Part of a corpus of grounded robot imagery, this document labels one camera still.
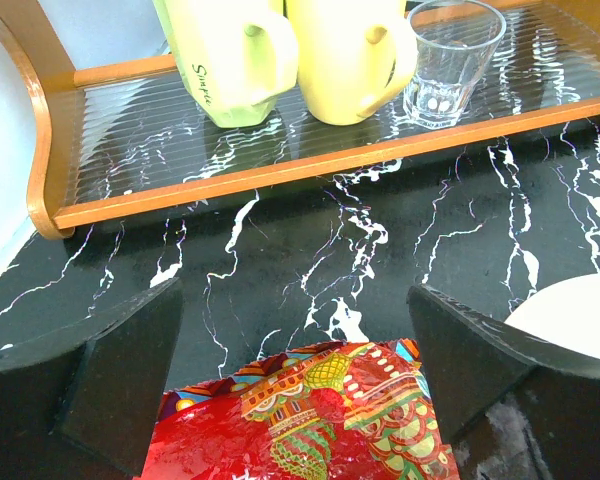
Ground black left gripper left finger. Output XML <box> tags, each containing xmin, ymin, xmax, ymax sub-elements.
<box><xmin>0</xmin><ymin>278</ymin><xmax>183</xmax><ymax>477</ymax></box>

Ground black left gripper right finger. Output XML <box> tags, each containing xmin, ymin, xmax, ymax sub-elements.
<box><xmin>408</xmin><ymin>285</ymin><xmax>600</xmax><ymax>479</ymax></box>

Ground red candy bag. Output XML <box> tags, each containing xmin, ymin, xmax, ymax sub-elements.
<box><xmin>142</xmin><ymin>339</ymin><xmax>459</xmax><ymax>479</ymax></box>

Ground clear glass bottom shelf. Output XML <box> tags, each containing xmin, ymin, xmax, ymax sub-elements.
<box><xmin>403</xmin><ymin>1</ymin><xmax>507</xmax><ymax>130</ymax></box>

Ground pink round plate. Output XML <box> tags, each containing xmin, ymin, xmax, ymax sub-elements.
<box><xmin>505</xmin><ymin>273</ymin><xmax>600</xmax><ymax>359</ymax></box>

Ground wooden cup rack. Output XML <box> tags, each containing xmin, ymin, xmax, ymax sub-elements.
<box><xmin>0</xmin><ymin>1</ymin><xmax>600</xmax><ymax>239</ymax></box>

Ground yellow mug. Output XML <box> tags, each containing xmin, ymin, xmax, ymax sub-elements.
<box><xmin>285</xmin><ymin>0</ymin><xmax>418</xmax><ymax>126</ymax></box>

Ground light green mug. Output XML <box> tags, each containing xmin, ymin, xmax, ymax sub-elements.
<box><xmin>153</xmin><ymin>0</ymin><xmax>298</xmax><ymax>128</ymax></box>

